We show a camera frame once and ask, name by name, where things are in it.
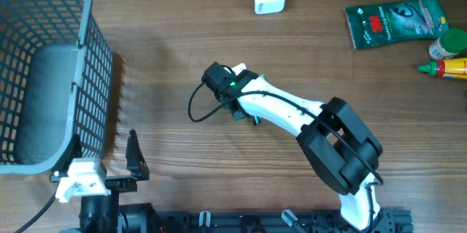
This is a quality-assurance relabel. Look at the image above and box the grey plastic mesh basket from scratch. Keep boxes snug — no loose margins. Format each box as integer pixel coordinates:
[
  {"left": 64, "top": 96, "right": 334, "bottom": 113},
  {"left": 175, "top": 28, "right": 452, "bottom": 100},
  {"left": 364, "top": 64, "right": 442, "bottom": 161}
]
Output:
[{"left": 1, "top": 0, "right": 113, "bottom": 175}]

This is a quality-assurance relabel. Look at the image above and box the red yellow sauce bottle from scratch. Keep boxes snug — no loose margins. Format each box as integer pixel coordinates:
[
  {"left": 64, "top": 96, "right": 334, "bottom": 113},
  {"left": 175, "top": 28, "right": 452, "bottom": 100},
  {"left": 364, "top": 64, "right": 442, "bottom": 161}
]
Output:
[{"left": 417, "top": 58, "right": 467, "bottom": 80}]

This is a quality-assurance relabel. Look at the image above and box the green snack bag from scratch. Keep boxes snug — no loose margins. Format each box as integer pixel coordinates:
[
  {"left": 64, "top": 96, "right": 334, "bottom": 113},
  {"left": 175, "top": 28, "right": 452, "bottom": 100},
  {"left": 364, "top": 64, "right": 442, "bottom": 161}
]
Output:
[{"left": 344, "top": 0, "right": 449, "bottom": 49}]

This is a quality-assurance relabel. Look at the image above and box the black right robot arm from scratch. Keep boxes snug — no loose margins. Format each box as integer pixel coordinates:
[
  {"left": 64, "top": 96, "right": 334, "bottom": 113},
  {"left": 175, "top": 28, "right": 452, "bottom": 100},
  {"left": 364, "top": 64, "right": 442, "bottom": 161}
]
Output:
[{"left": 201, "top": 62, "right": 384, "bottom": 232}]

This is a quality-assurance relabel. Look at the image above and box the green lid jar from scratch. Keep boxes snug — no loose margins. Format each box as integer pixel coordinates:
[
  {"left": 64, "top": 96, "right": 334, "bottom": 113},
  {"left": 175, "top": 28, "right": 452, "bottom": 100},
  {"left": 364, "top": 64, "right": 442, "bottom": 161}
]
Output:
[{"left": 428, "top": 28, "right": 466, "bottom": 60}]

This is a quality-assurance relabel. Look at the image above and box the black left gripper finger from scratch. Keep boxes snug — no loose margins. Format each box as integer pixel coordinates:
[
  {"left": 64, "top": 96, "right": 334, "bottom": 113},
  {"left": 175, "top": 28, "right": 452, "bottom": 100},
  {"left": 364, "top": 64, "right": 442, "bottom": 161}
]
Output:
[
  {"left": 126, "top": 129, "right": 150, "bottom": 180},
  {"left": 53, "top": 134, "right": 82, "bottom": 177}
]

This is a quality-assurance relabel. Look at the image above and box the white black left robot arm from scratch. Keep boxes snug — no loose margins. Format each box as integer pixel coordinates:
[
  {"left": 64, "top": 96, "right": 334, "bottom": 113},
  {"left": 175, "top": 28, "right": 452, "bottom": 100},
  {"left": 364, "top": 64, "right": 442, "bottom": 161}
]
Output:
[{"left": 55, "top": 129, "right": 166, "bottom": 232}]

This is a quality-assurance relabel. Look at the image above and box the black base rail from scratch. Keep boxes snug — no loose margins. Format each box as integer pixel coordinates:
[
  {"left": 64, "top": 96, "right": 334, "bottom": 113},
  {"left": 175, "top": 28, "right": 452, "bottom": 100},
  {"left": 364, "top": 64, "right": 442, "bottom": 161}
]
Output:
[{"left": 156, "top": 208, "right": 414, "bottom": 233}]

